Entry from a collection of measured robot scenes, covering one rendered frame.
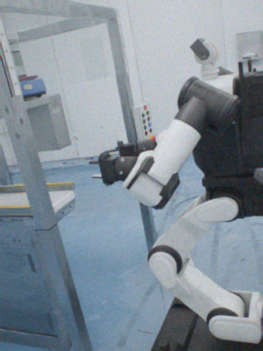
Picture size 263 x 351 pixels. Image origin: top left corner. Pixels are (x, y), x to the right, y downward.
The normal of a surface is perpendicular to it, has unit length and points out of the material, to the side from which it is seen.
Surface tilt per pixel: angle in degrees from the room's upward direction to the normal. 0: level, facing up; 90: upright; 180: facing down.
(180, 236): 90
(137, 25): 90
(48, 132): 90
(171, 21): 90
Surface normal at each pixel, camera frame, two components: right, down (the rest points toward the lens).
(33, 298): -0.34, 0.37
